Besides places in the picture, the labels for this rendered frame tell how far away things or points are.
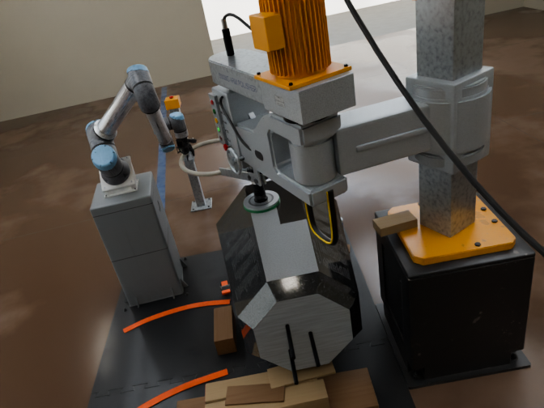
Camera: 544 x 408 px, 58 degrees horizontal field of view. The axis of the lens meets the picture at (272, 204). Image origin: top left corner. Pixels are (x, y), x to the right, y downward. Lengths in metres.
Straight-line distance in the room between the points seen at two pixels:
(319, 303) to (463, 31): 1.29
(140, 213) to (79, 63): 6.26
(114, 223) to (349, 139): 1.86
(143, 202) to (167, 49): 6.10
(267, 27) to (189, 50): 7.42
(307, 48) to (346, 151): 0.46
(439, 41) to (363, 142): 0.49
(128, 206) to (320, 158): 1.64
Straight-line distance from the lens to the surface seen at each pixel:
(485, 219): 2.67
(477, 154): 2.33
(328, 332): 2.42
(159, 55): 9.19
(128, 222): 3.36
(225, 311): 3.24
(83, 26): 9.22
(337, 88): 1.88
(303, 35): 1.83
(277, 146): 2.23
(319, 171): 2.04
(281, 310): 2.28
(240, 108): 2.52
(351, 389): 2.73
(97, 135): 3.24
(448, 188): 2.38
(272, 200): 2.83
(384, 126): 2.10
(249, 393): 2.65
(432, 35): 2.18
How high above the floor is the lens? 2.24
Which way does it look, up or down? 30 degrees down
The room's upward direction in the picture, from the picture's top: 11 degrees counter-clockwise
